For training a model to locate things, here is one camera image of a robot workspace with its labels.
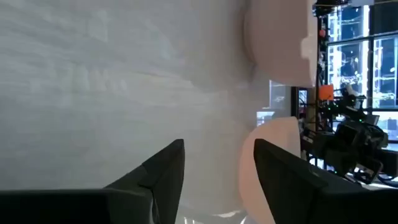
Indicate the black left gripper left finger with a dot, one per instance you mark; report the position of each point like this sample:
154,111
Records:
164,174

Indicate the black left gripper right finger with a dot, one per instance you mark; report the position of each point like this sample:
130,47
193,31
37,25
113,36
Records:
286,186

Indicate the orange tan bowl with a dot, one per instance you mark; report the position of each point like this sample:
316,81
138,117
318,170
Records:
248,174

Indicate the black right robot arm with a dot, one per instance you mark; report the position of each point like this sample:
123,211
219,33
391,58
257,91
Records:
351,146

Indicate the orange box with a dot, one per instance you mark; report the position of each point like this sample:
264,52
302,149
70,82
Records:
326,92

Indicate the white round object upper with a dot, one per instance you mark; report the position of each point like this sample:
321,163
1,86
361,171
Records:
280,40

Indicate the black metal table frame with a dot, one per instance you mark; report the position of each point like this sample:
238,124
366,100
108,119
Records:
318,71

